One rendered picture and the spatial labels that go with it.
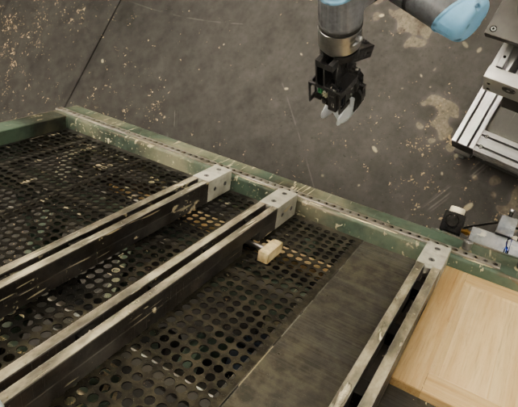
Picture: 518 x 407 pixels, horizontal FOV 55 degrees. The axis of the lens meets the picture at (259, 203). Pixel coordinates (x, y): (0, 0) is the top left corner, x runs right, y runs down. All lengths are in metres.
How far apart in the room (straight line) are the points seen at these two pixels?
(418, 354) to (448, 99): 1.57
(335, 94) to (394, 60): 1.64
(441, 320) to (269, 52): 1.89
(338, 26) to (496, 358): 0.74
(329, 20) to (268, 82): 1.86
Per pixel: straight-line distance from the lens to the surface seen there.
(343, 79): 0.96
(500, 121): 2.21
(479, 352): 1.18
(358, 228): 1.46
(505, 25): 1.43
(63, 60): 3.57
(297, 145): 2.53
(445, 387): 1.06
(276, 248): 1.28
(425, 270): 1.30
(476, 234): 1.59
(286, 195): 1.47
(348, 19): 0.86
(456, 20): 0.84
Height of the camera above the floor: 2.32
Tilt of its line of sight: 66 degrees down
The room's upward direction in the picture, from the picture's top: 68 degrees counter-clockwise
